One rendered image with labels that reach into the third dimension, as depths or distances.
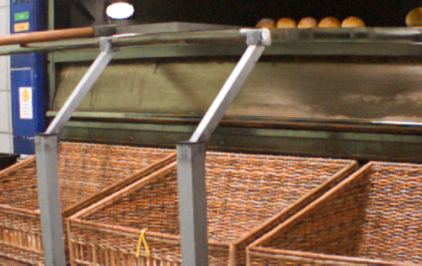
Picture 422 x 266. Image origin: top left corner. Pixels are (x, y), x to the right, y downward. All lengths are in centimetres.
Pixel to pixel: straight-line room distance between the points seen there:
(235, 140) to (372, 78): 48
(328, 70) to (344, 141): 19
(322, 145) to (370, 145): 15
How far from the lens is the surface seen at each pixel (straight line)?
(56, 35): 286
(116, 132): 304
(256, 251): 203
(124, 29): 299
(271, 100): 260
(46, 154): 234
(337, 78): 249
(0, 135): 356
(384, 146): 241
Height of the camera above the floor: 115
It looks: 5 degrees down
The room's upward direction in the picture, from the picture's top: 2 degrees counter-clockwise
